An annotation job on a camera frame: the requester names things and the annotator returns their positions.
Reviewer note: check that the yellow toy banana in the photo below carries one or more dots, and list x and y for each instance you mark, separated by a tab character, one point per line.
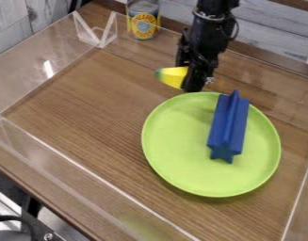
171	76

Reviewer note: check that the yellow labelled tin can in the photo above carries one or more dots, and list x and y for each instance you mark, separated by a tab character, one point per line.
143	18

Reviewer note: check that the black metal bracket with bolt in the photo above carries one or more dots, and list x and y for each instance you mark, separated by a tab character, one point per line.
44	233

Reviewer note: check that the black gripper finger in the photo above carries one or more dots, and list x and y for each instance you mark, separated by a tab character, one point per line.
181	58
199	74

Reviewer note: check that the blue foam block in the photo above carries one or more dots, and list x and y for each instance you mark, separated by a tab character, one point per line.
228	126

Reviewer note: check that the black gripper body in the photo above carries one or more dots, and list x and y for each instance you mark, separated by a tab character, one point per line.
207	38

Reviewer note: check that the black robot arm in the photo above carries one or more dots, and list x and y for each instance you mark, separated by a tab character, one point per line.
215	8

